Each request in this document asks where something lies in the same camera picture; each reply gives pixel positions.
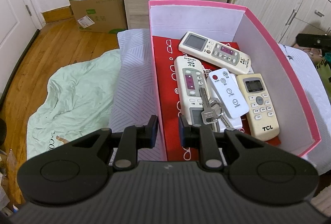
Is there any silver key bunch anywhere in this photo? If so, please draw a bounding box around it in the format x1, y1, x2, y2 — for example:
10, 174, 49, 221
199, 87, 233, 130

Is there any small white fan remote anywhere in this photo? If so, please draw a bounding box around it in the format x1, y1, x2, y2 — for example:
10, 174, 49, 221
207, 68, 249, 119

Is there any cream purple-button remote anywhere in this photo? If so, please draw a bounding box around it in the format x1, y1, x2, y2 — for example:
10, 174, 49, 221
174, 56, 207, 125

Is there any white TCL remote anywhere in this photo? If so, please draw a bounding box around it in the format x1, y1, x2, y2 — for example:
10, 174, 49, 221
236, 73, 280, 141

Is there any pink cardboard box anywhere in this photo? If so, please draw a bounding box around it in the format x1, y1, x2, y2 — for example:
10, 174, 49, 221
148, 0, 321, 161

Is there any cream grey-screen remote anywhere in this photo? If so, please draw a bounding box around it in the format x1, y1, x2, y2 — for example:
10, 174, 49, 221
178, 31, 251, 75

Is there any white power adapter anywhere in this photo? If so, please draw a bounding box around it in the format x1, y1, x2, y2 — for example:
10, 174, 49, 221
218, 73, 242, 132

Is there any beige pink handbag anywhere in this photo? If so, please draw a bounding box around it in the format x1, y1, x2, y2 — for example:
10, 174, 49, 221
293, 44, 323, 65

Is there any green bag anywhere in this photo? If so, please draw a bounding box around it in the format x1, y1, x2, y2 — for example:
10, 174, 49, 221
316, 53, 331, 100

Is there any white patterned table cloth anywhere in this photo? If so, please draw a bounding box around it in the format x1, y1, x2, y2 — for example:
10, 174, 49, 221
108, 28, 167, 163

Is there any mint green cloth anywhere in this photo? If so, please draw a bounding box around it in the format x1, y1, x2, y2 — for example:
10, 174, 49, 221
26, 49, 121, 158

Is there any red patterned box liner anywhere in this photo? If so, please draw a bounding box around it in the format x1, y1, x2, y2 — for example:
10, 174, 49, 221
151, 35, 282, 162

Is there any brown cardboard box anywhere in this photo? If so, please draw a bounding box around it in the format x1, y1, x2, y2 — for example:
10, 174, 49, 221
69, 0, 127, 34

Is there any white door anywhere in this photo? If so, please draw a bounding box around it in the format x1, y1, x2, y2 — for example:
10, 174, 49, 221
1, 0, 43, 95

